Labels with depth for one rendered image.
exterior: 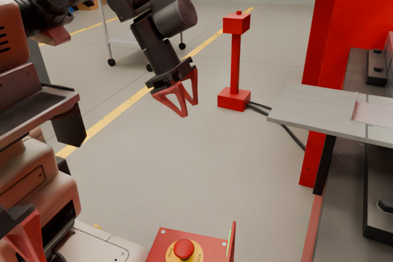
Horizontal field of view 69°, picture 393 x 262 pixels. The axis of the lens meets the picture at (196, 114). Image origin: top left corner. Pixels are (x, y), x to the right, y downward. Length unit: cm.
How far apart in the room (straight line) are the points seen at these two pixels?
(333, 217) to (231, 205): 119
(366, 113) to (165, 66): 40
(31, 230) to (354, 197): 53
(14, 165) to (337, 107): 69
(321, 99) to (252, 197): 120
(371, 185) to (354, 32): 95
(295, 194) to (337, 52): 85
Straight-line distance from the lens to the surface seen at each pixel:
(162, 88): 56
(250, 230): 164
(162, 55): 56
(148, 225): 168
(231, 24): 233
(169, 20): 53
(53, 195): 78
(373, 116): 64
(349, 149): 75
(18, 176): 74
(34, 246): 36
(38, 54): 285
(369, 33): 147
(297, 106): 62
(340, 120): 60
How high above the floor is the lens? 129
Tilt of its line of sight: 31 degrees down
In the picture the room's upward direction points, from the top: 2 degrees counter-clockwise
